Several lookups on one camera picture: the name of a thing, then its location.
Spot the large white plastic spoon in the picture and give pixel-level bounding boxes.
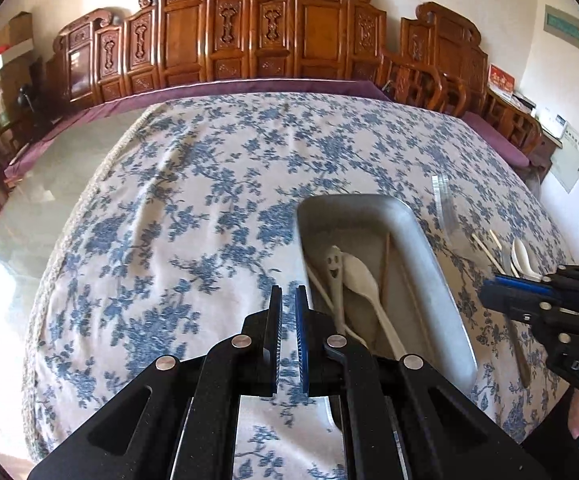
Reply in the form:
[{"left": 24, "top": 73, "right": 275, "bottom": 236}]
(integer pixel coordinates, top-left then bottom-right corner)
[{"left": 342, "top": 254, "right": 410, "bottom": 361}]

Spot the wooden side table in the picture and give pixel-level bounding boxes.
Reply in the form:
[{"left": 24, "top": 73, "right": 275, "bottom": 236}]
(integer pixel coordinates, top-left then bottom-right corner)
[{"left": 517, "top": 94, "right": 566, "bottom": 163}]

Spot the wall box with green window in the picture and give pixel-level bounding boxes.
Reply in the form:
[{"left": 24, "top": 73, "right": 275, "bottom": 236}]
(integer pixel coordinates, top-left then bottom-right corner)
[{"left": 543, "top": 4, "right": 579, "bottom": 54}]

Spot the white electrical panel box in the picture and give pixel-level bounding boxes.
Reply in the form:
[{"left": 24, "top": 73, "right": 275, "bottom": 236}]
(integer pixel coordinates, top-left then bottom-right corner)
[{"left": 549, "top": 127, "right": 579, "bottom": 194}]

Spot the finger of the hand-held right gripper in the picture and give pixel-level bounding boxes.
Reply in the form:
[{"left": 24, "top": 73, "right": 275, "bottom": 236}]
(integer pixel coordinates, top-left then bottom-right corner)
[
  {"left": 478, "top": 282, "right": 570, "bottom": 333},
  {"left": 493, "top": 265, "right": 579, "bottom": 311}
]

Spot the blue floral white tablecloth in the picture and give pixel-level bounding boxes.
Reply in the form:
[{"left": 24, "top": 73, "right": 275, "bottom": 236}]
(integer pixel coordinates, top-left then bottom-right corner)
[{"left": 22, "top": 91, "right": 579, "bottom": 480}]

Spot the rectangular metal tray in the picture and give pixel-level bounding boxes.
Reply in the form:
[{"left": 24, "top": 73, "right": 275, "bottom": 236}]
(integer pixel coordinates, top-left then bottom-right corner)
[{"left": 295, "top": 192, "right": 479, "bottom": 401}]

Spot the brown cardboard box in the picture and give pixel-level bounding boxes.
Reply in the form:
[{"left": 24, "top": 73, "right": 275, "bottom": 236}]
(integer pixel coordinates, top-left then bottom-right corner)
[{"left": 0, "top": 10, "right": 35, "bottom": 51}]

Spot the carved wooden armchair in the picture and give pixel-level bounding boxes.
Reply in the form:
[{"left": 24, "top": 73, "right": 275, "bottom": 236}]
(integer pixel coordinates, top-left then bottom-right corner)
[{"left": 382, "top": 2, "right": 543, "bottom": 161}]

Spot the wooden chopstick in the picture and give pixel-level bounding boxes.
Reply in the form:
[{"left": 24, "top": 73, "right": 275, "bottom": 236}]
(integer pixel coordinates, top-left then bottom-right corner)
[
  {"left": 379, "top": 231, "right": 393, "bottom": 311},
  {"left": 505, "top": 310, "right": 533, "bottom": 390}
]

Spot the pale chopstick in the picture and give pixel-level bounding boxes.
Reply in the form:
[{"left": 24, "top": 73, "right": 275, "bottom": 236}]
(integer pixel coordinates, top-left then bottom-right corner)
[
  {"left": 488, "top": 229, "right": 509, "bottom": 262},
  {"left": 471, "top": 233, "right": 506, "bottom": 275}
]

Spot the long carved wooden sofa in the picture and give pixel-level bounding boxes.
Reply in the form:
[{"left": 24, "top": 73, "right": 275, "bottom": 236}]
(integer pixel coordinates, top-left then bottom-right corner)
[{"left": 52, "top": 0, "right": 405, "bottom": 111}]

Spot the small white plastic spoon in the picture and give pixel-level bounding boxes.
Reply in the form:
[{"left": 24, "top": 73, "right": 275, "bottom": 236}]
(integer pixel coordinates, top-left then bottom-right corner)
[{"left": 512, "top": 237, "right": 543, "bottom": 282}]

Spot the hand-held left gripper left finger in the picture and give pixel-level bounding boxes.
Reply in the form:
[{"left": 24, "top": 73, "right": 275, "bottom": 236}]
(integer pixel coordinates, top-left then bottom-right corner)
[{"left": 28, "top": 284, "right": 284, "bottom": 480}]

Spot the red desk calendar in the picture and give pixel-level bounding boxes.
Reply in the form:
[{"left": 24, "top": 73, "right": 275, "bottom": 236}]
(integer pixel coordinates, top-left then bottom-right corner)
[{"left": 488, "top": 64, "right": 516, "bottom": 96}]

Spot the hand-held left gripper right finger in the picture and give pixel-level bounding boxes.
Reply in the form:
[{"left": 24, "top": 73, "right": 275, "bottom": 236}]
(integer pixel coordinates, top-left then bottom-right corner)
[{"left": 294, "top": 284, "right": 547, "bottom": 480}]

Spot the white smiley utensil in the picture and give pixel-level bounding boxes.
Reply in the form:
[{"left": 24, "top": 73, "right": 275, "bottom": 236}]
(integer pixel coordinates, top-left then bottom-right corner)
[{"left": 305, "top": 259, "right": 343, "bottom": 323}]

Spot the large tall cardboard box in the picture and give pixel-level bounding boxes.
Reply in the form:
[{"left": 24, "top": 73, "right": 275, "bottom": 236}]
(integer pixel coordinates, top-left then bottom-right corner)
[{"left": 0, "top": 57, "right": 45, "bottom": 111}]

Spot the black desk lamp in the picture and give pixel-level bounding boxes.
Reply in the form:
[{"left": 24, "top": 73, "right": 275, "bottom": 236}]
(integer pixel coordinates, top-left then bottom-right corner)
[{"left": 18, "top": 85, "right": 40, "bottom": 121}]

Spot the purple sofa cushion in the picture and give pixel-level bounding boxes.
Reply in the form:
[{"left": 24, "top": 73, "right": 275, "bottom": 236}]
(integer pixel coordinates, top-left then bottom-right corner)
[{"left": 4, "top": 79, "right": 391, "bottom": 186}]

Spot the purple armchair cushion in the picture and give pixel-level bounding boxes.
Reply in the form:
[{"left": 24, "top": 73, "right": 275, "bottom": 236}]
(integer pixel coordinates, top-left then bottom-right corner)
[{"left": 462, "top": 110, "right": 531, "bottom": 169}]

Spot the white spoon with smiley face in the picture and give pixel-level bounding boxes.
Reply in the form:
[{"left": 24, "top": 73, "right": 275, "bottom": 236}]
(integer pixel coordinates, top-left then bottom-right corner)
[{"left": 323, "top": 245, "right": 370, "bottom": 348}]

